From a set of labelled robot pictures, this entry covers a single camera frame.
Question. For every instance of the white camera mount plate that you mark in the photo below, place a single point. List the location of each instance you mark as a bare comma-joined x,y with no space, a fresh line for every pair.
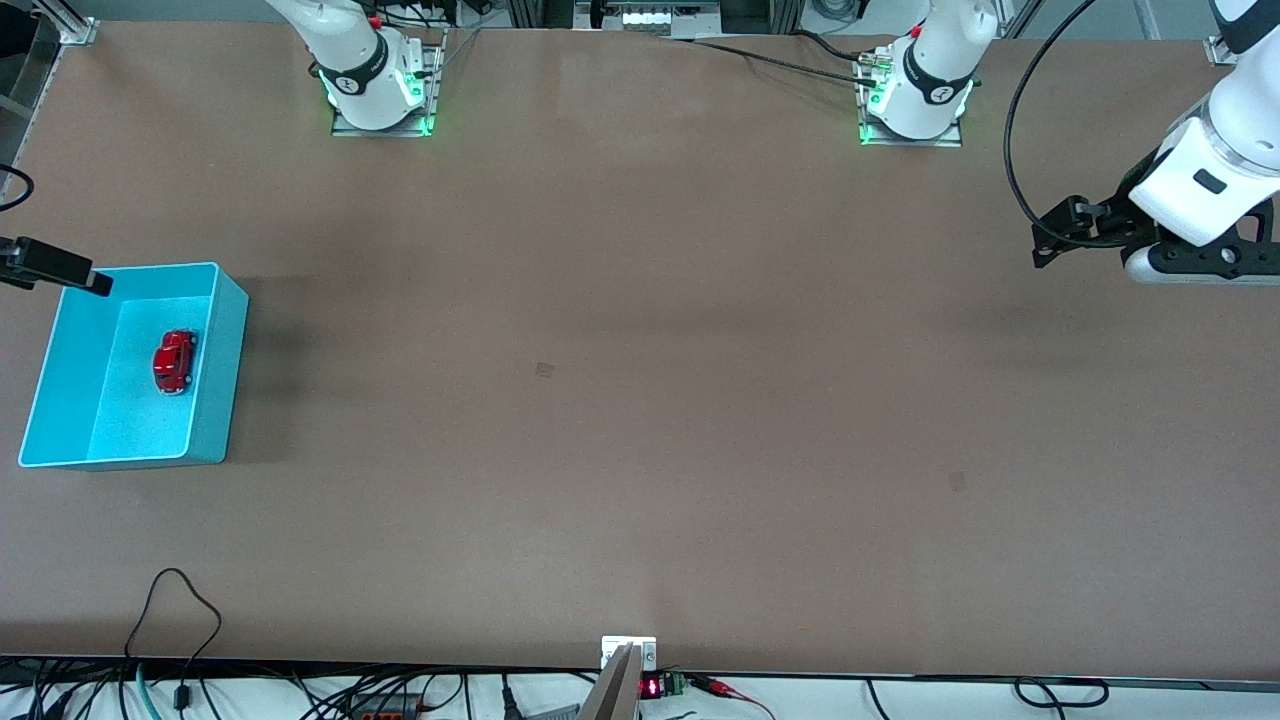
645,650

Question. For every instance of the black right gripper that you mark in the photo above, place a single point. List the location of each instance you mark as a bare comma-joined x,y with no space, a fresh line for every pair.
48,262

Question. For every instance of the aluminium corner bracket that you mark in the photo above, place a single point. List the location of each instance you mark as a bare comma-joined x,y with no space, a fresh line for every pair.
1222,52
72,25

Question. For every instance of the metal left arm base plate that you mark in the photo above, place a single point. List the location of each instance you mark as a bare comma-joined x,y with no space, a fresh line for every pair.
950,140

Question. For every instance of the lit background device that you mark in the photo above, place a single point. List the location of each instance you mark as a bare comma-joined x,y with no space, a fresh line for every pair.
660,17

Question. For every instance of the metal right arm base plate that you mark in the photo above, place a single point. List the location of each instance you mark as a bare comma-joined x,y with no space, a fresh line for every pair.
430,100

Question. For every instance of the grey camera mount beam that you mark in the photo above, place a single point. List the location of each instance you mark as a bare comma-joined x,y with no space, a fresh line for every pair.
612,690

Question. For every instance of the black camera bracket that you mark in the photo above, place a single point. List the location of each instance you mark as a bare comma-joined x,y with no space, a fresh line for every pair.
1215,257

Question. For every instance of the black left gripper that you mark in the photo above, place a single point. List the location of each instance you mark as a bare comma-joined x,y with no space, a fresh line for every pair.
1128,205

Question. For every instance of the blue plastic box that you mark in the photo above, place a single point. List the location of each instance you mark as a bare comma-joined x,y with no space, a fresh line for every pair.
110,430

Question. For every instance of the red display module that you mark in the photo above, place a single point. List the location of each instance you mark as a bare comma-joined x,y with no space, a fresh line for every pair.
652,687

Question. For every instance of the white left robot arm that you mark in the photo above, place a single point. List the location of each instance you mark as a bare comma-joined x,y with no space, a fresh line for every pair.
935,80

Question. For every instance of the red beetle toy car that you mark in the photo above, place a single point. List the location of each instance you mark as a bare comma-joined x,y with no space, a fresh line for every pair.
174,361

